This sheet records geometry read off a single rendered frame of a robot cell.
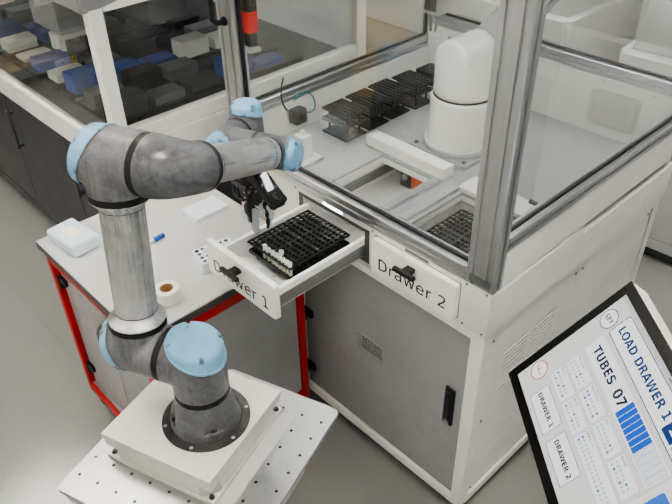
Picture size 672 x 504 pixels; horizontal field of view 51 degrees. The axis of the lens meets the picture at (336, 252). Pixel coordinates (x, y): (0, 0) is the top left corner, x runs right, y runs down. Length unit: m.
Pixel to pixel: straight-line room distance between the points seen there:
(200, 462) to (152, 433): 0.14
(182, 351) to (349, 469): 1.22
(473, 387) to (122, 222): 1.05
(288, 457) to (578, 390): 0.63
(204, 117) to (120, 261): 1.33
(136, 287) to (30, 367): 1.72
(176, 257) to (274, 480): 0.86
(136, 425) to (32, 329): 1.71
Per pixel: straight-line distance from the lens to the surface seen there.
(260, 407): 1.59
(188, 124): 2.60
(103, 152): 1.27
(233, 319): 2.11
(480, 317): 1.77
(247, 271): 1.80
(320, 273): 1.86
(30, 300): 3.42
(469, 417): 2.04
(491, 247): 1.64
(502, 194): 1.55
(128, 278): 1.40
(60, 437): 2.79
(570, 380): 1.39
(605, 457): 1.28
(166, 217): 2.35
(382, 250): 1.87
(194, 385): 1.44
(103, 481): 1.64
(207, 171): 1.25
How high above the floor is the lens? 2.03
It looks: 37 degrees down
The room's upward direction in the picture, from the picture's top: 1 degrees counter-clockwise
